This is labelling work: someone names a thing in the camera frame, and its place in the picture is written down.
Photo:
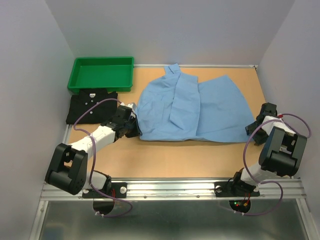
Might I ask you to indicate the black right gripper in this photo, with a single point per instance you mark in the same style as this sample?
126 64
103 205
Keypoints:
259 139

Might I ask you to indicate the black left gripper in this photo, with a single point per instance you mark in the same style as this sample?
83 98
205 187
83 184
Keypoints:
137 131

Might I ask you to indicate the light blue long sleeve shirt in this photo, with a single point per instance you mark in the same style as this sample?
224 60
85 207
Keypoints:
177 107

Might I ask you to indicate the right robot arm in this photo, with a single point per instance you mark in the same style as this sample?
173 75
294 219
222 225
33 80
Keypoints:
281 155

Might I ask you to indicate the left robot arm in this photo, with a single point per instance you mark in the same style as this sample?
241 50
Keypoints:
67 170

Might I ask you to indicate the folded black shirt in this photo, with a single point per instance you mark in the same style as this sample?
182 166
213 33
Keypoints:
101 103

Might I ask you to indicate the green plastic tray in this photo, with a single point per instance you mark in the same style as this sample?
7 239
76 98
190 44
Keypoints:
111 73

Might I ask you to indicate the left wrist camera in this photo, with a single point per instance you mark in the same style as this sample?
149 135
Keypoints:
131 105

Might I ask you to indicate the aluminium mounting rail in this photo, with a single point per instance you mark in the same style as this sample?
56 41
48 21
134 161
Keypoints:
180 189

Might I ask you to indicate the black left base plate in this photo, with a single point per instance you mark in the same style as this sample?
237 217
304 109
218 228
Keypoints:
115 190

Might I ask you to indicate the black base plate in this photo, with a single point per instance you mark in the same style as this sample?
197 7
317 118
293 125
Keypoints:
115 190
224 189

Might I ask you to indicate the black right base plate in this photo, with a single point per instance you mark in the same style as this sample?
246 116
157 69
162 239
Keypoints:
224 189

